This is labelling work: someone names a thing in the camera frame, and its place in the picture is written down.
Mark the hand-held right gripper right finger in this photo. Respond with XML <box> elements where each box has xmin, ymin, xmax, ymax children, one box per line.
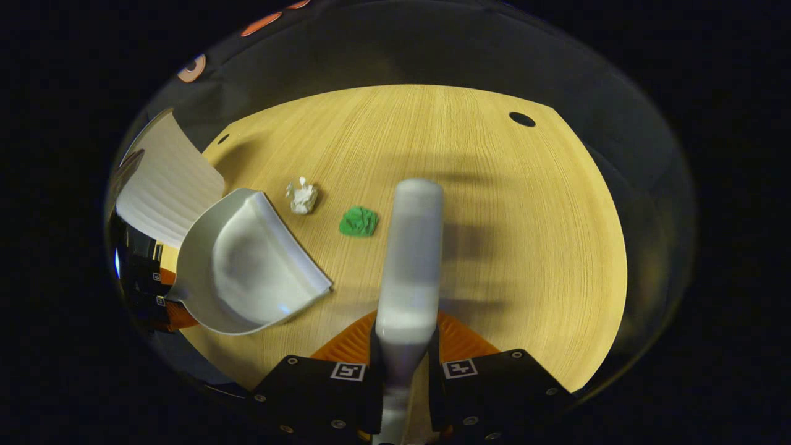
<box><xmin>429</xmin><ymin>310</ymin><xmax>577</xmax><ymax>445</ymax></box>

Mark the white ribbed garbage bin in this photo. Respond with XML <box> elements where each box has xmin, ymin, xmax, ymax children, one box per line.
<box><xmin>114</xmin><ymin>111</ymin><xmax>226</xmax><ymax>250</ymax></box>

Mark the small white broom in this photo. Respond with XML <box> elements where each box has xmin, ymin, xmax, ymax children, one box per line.
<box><xmin>371</xmin><ymin>178</ymin><xmax>444</xmax><ymax>445</ymax></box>

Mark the green paper trash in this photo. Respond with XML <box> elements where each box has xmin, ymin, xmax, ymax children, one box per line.
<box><xmin>339</xmin><ymin>206</ymin><xmax>379</xmax><ymax>237</ymax></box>

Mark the white dustpan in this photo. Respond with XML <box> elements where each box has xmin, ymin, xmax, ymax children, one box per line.
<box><xmin>167</xmin><ymin>187</ymin><xmax>333</xmax><ymax>336</ymax></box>

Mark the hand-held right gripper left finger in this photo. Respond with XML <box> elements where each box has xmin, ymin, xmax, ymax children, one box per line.
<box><xmin>247</xmin><ymin>310</ymin><xmax>383</xmax><ymax>445</ymax></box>

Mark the white paper trash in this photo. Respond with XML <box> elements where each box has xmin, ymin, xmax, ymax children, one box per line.
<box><xmin>286</xmin><ymin>177</ymin><xmax>319</xmax><ymax>215</ymax></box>

